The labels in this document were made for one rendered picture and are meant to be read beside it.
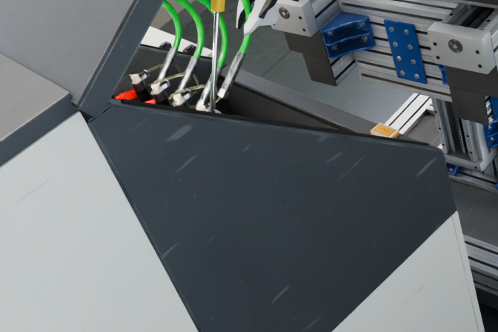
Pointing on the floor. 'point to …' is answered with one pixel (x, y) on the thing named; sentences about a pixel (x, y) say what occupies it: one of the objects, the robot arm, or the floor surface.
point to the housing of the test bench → (70, 224)
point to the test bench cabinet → (424, 291)
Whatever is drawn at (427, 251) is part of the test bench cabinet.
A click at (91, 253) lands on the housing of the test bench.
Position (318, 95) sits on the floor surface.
